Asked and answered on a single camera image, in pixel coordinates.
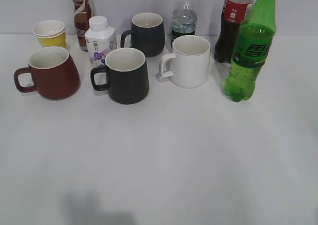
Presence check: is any dark red ceramic mug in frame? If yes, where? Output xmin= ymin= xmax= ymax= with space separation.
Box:
xmin=13 ymin=46 xmax=80 ymax=100

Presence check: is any green soda bottle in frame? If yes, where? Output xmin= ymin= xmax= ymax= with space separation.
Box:
xmin=224 ymin=0 xmax=276 ymax=102

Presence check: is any yellow paper cup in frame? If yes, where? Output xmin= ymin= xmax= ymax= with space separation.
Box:
xmin=32 ymin=20 xmax=67 ymax=49

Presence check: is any front black ceramic mug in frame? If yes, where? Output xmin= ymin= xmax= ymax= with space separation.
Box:
xmin=90 ymin=47 xmax=150 ymax=105

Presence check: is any black ceramic mug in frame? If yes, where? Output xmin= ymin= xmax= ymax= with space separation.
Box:
xmin=120 ymin=12 xmax=165 ymax=58
xmin=90 ymin=47 xmax=150 ymax=105

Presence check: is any white ceramic mug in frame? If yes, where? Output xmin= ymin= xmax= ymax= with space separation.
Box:
xmin=158 ymin=35 xmax=211 ymax=88

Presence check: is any rear black ceramic mug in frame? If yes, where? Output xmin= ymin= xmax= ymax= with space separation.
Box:
xmin=120 ymin=12 xmax=165 ymax=58

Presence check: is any clear water bottle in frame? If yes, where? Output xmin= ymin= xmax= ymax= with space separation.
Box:
xmin=171 ymin=0 xmax=197 ymax=46

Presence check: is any white milk bottle purple label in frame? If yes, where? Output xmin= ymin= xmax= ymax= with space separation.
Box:
xmin=84 ymin=16 xmax=117 ymax=68

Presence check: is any brown coffee drink bottle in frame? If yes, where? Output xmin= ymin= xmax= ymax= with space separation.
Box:
xmin=73 ymin=0 xmax=92 ymax=51

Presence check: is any cola bottle red label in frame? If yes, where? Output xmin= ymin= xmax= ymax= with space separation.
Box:
xmin=214 ymin=0 xmax=254 ymax=63

